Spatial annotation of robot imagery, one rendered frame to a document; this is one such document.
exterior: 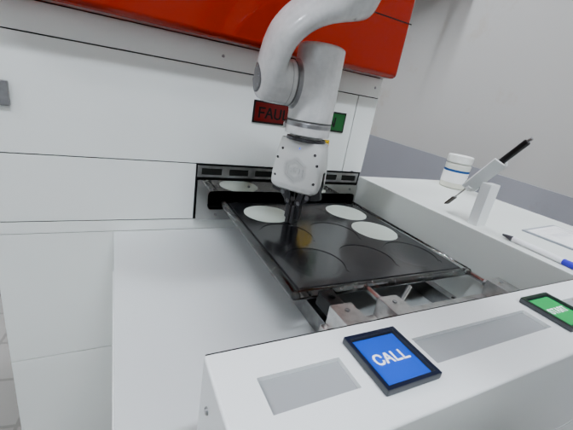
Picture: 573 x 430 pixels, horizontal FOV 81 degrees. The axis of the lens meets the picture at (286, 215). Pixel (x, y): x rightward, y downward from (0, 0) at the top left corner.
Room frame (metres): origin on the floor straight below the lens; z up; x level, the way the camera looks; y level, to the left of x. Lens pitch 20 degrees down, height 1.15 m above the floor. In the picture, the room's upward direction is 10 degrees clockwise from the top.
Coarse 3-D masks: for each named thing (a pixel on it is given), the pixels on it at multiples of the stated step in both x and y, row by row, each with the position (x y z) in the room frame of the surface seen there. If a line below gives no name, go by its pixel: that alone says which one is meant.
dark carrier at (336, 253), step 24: (240, 216) 0.63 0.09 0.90; (312, 216) 0.71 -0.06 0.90; (336, 216) 0.74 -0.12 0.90; (264, 240) 0.54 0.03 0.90; (288, 240) 0.56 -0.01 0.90; (312, 240) 0.58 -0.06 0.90; (336, 240) 0.60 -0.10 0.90; (360, 240) 0.62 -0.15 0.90; (408, 240) 0.66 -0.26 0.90; (288, 264) 0.46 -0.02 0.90; (312, 264) 0.48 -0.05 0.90; (336, 264) 0.49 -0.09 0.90; (360, 264) 0.51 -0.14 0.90; (384, 264) 0.52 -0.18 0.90; (408, 264) 0.54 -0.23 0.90; (432, 264) 0.56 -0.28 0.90
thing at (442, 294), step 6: (420, 282) 0.59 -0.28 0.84; (426, 282) 0.58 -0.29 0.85; (432, 282) 0.58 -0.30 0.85; (414, 288) 0.60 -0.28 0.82; (420, 288) 0.59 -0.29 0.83; (426, 288) 0.58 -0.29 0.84; (432, 288) 0.57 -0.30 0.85; (438, 288) 0.56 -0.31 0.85; (426, 294) 0.57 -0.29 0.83; (432, 294) 0.56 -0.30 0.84; (438, 294) 0.55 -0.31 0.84; (444, 294) 0.54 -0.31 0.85; (450, 294) 0.55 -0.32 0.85; (432, 300) 0.56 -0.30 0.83; (438, 300) 0.55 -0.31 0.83
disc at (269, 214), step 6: (246, 210) 0.67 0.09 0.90; (252, 210) 0.68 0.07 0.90; (258, 210) 0.69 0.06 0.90; (264, 210) 0.69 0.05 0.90; (270, 210) 0.70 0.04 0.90; (276, 210) 0.70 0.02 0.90; (282, 210) 0.71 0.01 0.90; (252, 216) 0.64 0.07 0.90; (258, 216) 0.65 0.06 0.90; (264, 216) 0.65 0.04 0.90; (270, 216) 0.66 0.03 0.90; (276, 216) 0.67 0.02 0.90; (282, 216) 0.67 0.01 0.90; (270, 222) 0.63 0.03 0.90; (276, 222) 0.63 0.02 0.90
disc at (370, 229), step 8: (352, 224) 0.70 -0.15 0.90; (360, 224) 0.71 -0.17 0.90; (368, 224) 0.72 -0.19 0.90; (376, 224) 0.73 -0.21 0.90; (360, 232) 0.66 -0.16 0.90; (368, 232) 0.67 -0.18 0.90; (376, 232) 0.68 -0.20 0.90; (384, 232) 0.68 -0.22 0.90; (392, 232) 0.69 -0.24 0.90; (384, 240) 0.64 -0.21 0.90
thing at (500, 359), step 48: (336, 336) 0.24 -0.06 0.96; (432, 336) 0.27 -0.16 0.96; (480, 336) 0.28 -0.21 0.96; (528, 336) 0.29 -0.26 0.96; (240, 384) 0.17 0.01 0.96; (288, 384) 0.18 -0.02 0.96; (336, 384) 0.19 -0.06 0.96; (432, 384) 0.20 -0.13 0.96; (480, 384) 0.21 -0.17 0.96; (528, 384) 0.24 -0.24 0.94
